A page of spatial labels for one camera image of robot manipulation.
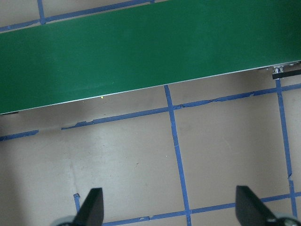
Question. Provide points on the green conveyor belt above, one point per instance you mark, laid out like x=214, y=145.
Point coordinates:
x=141, y=47

